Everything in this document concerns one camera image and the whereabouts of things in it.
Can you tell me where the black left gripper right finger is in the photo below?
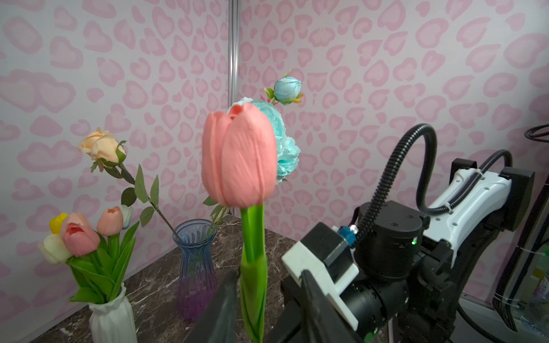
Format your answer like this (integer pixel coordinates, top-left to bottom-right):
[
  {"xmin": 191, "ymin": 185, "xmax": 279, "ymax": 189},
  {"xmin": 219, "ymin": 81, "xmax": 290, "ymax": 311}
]
[{"xmin": 300, "ymin": 270, "xmax": 360, "ymax": 343}]

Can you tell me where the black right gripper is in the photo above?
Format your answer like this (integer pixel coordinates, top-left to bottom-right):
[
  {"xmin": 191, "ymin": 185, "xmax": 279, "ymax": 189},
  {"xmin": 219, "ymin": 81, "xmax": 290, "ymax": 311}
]
[{"xmin": 267, "ymin": 274, "xmax": 326, "ymax": 342}]

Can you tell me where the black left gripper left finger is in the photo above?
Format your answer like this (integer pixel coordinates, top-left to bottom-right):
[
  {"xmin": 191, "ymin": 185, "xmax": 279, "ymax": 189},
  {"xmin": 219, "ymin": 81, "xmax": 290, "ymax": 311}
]
[{"xmin": 184, "ymin": 270, "xmax": 240, "ymax": 343}]

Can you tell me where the pink tulip stem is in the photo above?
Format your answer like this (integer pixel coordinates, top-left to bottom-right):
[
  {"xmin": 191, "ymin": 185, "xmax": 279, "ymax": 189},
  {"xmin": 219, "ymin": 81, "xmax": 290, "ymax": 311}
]
[{"xmin": 202, "ymin": 102, "xmax": 277, "ymax": 342}]

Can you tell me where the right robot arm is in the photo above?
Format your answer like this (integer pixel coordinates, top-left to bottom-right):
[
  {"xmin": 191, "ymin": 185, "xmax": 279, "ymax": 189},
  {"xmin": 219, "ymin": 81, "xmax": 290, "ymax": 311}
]
[{"xmin": 267, "ymin": 167, "xmax": 535, "ymax": 342}]

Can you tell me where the purple glass vase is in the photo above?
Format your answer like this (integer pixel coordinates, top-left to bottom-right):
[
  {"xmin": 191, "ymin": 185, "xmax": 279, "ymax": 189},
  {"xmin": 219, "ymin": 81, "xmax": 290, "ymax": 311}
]
[{"xmin": 173, "ymin": 219, "xmax": 217, "ymax": 322}]

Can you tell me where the white ribbed vase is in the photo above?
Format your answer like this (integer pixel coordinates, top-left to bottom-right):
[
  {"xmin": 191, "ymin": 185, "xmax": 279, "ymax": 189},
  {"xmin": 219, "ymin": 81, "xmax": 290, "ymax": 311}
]
[{"xmin": 88, "ymin": 283, "xmax": 137, "ymax": 343}]

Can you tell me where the pink tulip bunch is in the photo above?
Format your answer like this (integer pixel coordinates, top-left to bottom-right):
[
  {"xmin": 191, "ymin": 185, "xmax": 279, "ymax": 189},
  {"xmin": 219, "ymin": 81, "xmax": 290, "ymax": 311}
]
[{"xmin": 37, "ymin": 205, "xmax": 140, "ymax": 304}]

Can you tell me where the peach rose stem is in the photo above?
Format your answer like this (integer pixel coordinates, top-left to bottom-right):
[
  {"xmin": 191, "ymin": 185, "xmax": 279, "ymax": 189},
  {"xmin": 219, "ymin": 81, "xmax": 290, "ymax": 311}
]
[{"xmin": 78, "ymin": 128, "xmax": 182, "ymax": 242}]

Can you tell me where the teal carnation flower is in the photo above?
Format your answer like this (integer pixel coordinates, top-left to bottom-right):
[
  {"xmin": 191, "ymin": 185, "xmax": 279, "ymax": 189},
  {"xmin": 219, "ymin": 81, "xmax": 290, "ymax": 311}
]
[{"xmin": 230, "ymin": 73, "xmax": 303, "ymax": 184}]

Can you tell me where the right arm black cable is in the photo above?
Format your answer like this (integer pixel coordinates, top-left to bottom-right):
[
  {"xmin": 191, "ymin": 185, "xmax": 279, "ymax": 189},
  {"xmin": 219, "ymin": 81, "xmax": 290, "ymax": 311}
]
[{"xmin": 353, "ymin": 123, "xmax": 513, "ymax": 241}]

